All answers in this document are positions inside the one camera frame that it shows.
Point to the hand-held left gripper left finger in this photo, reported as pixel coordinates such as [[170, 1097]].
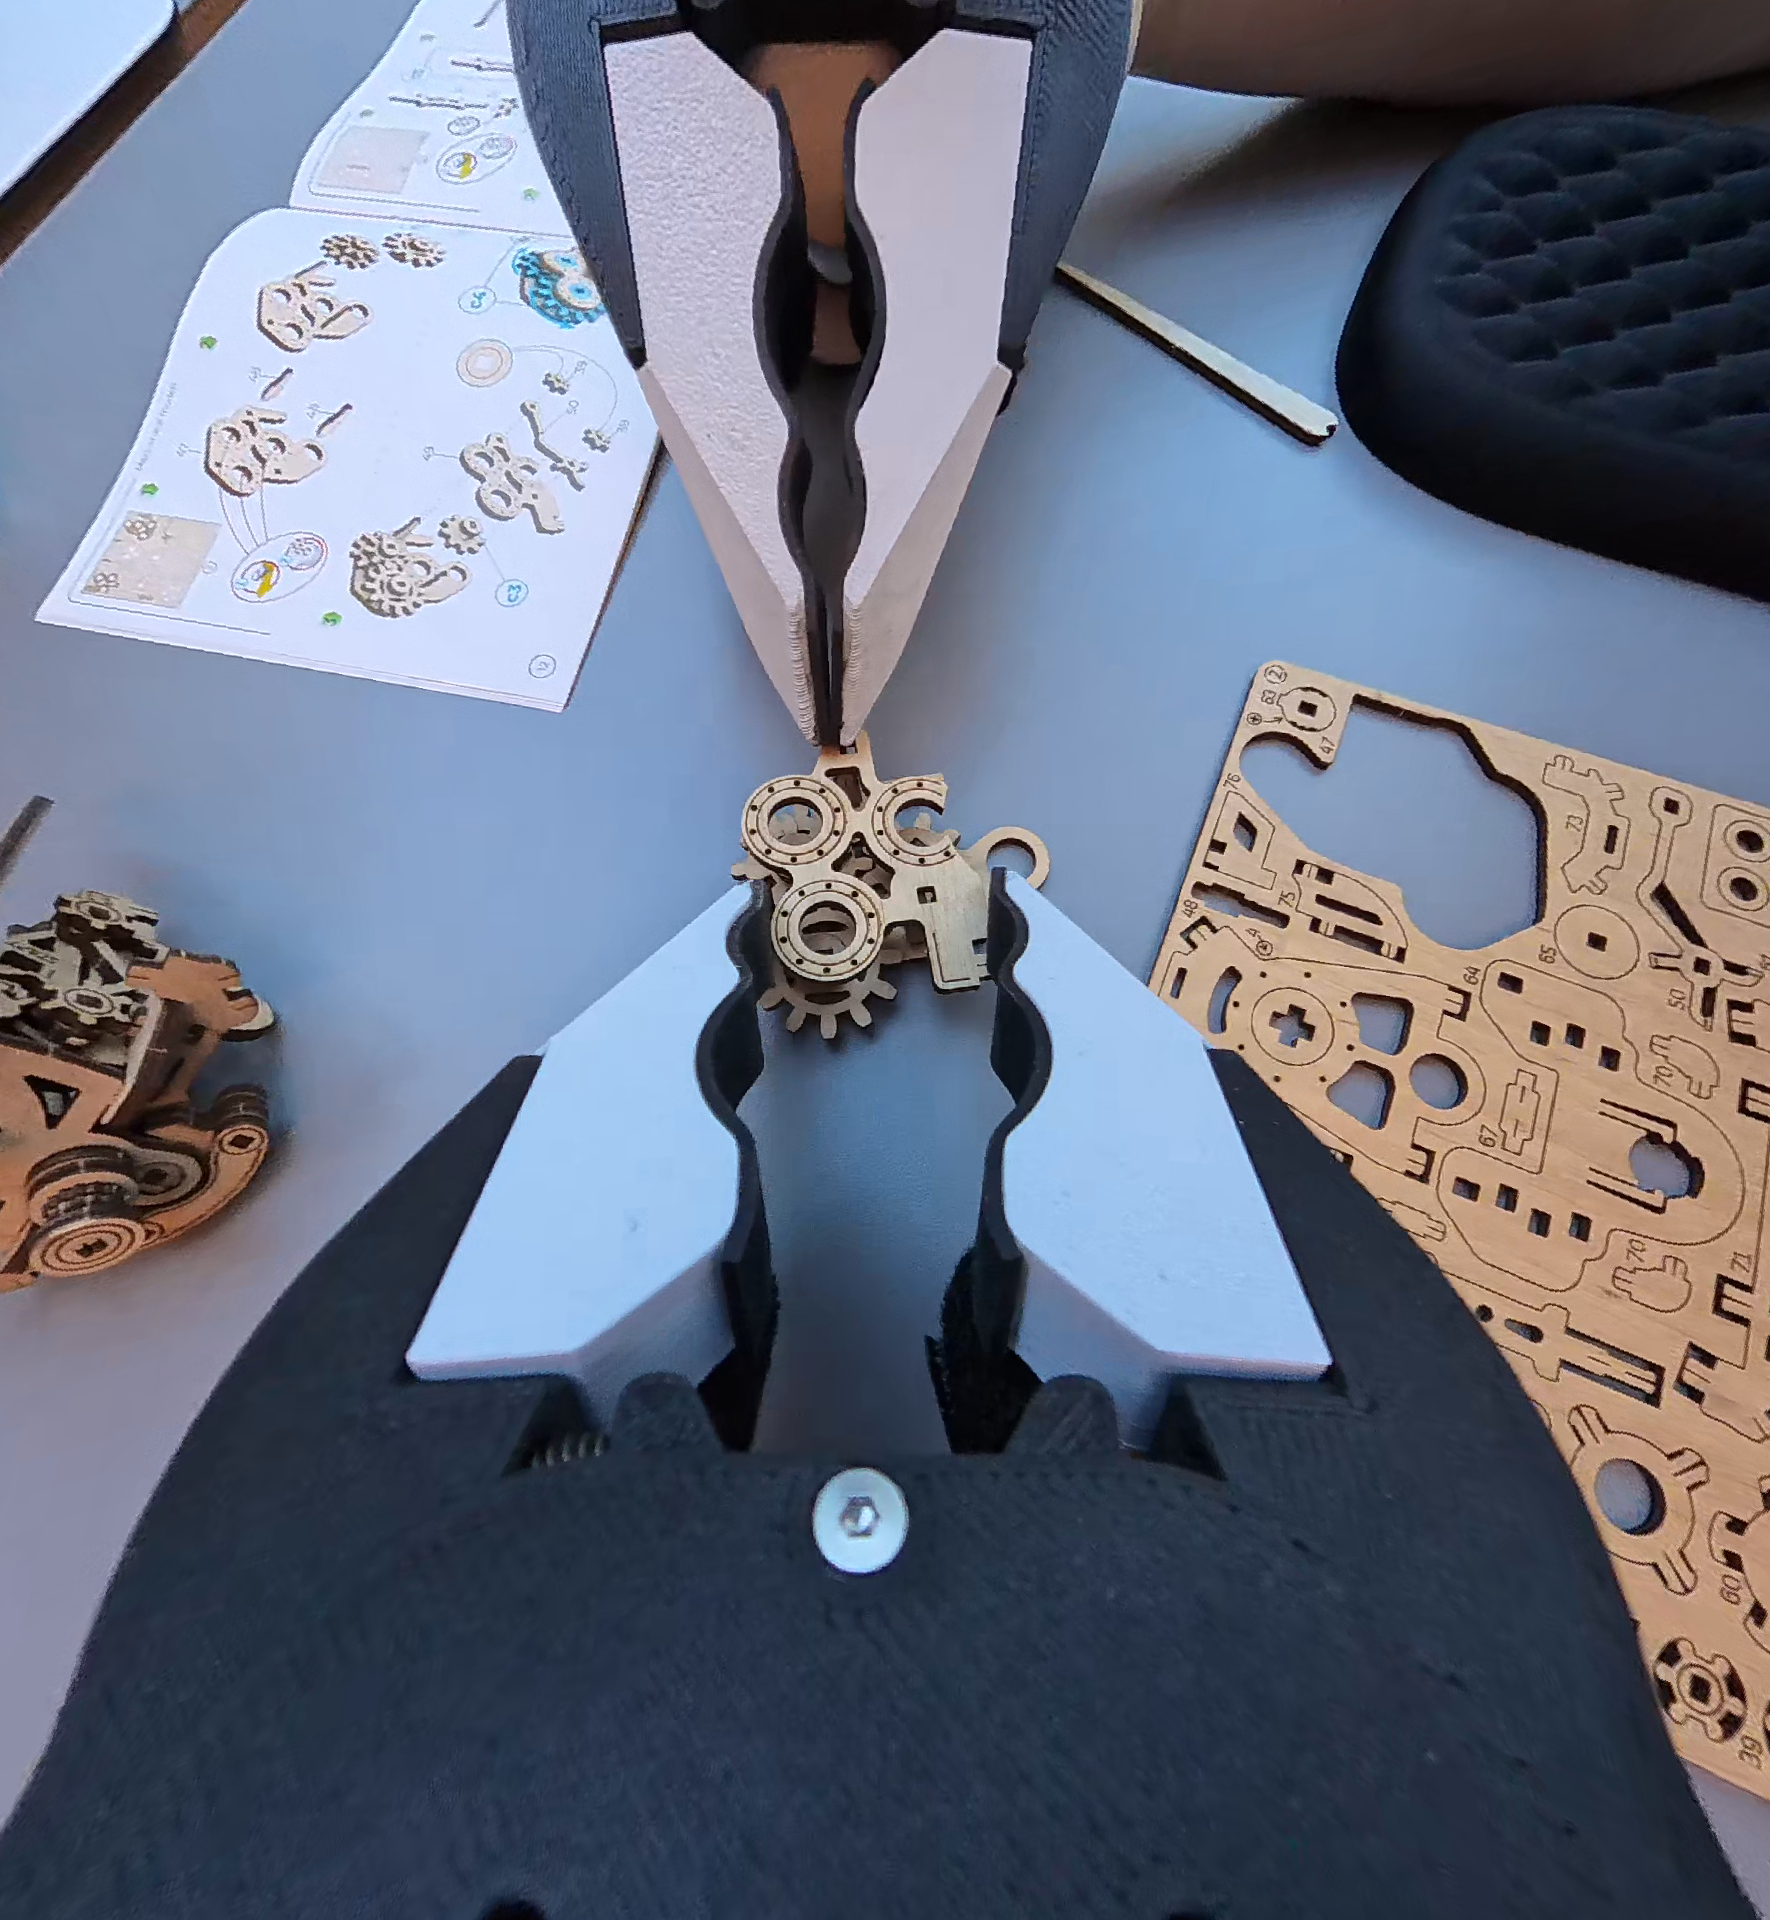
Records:
[[584, 1201]]

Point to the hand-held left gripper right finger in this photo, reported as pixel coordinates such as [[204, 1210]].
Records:
[[1154, 1201]]

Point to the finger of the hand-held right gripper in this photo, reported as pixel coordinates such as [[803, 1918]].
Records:
[[961, 224], [691, 224]]

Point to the wooden gear assembly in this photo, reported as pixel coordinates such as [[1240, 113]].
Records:
[[819, 1009]]

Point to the person's right forearm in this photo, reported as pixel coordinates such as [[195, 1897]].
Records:
[[1424, 44]]

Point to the person's right hand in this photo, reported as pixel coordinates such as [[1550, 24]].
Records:
[[824, 164]]

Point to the thin wooden stick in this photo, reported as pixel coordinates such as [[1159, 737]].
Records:
[[1214, 361]]

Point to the white instruction booklet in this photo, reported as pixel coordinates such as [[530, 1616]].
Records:
[[421, 435]]

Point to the laser-cut wooden parts sheet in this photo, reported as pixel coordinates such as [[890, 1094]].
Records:
[[1560, 1244]]

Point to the partly built wooden model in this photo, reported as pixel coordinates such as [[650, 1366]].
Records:
[[74, 1141]]

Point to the black padded cushion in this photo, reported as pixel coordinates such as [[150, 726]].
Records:
[[1605, 345]]

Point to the white stand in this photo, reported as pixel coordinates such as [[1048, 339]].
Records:
[[15, 104]]

